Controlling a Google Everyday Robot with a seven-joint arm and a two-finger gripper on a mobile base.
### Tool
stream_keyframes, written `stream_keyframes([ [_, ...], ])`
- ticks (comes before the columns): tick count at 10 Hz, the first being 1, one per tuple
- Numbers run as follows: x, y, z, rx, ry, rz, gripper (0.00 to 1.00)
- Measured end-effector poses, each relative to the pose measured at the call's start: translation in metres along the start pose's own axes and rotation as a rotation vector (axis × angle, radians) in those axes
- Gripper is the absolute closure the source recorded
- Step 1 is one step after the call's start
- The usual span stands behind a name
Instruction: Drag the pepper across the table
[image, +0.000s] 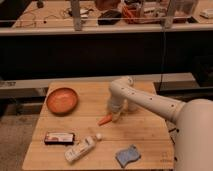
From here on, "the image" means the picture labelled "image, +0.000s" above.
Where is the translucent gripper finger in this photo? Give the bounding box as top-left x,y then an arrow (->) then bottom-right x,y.
106,105 -> 112,114
112,112 -> 121,122

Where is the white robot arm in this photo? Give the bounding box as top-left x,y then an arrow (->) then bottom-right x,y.
108,77 -> 213,171

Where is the white plastic bottle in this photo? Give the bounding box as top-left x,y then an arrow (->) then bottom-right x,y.
65,133 -> 103,164

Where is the blue sponge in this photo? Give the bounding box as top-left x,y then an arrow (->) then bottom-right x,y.
115,145 -> 141,168

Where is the orange wooden bowl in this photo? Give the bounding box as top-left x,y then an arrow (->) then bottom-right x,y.
46,87 -> 78,116

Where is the black bag on shelf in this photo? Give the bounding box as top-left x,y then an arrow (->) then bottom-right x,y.
98,10 -> 121,25

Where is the red tray on shelf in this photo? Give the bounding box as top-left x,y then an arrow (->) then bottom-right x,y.
122,3 -> 167,24

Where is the black hanging cable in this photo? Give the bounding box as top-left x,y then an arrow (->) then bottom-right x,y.
157,27 -> 167,92

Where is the grey metal post right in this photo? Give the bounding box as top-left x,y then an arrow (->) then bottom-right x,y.
163,0 -> 176,29

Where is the grey metal post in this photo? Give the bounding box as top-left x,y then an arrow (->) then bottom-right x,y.
70,0 -> 82,31
163,0 -> 176,29

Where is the grey metal post left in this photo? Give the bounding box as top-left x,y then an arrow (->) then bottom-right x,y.
70,0 -> 82,31

